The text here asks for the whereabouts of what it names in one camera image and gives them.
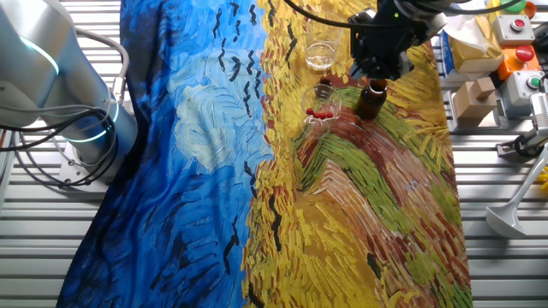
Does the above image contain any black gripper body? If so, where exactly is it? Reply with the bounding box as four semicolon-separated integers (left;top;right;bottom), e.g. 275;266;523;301
352;0;430;57

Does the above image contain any brown glass bottle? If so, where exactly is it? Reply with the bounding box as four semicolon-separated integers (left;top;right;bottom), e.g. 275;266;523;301
354;78;390;121

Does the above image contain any silver depth camera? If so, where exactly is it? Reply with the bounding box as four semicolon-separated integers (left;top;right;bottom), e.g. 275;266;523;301
529;92;548;132

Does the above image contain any small cardboard box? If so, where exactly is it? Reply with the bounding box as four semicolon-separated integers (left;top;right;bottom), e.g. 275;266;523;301
452;80;497;121

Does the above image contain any grey box green button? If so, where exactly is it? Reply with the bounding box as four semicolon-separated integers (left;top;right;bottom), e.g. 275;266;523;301
499;70;545;107

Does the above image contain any yellow box green button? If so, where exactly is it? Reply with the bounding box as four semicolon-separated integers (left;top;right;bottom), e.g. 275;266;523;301
487;0;528;19

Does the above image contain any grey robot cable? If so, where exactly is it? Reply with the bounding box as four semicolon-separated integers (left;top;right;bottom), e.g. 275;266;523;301
71;26;131;106

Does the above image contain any tissue paper pack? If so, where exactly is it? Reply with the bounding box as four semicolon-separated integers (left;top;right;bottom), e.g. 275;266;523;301
439;12;505;83

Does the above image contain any clear dropper beaker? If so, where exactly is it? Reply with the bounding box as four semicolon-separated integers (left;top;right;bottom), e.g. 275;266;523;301
300;82;343;139

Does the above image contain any grey box red button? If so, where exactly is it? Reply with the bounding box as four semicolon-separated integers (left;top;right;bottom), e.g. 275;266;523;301
491;15;537;48

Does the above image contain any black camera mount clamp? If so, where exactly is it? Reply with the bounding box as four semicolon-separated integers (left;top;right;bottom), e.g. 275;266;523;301
495;127;548;160

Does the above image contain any small wooden block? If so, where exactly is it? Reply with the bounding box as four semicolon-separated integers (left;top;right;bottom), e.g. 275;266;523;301
470;76;497;100

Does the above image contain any black base cable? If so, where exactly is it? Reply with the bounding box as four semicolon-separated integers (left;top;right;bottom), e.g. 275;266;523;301
0;100;122;188

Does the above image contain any clear beaker with liquid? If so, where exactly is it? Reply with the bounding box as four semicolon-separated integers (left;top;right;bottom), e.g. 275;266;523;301
304;11;345;72

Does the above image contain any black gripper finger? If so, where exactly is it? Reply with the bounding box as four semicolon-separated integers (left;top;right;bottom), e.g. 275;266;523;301
351;45;377;80
383;48;415;81

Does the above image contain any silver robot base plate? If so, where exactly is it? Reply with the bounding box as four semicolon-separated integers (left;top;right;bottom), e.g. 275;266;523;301
57;140;113;194

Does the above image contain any orange box red button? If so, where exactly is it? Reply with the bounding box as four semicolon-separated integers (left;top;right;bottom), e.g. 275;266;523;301
496;44;542;82

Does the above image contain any painted wheatfield print cloth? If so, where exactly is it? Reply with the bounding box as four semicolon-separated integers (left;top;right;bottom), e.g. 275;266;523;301
55;0;474;308

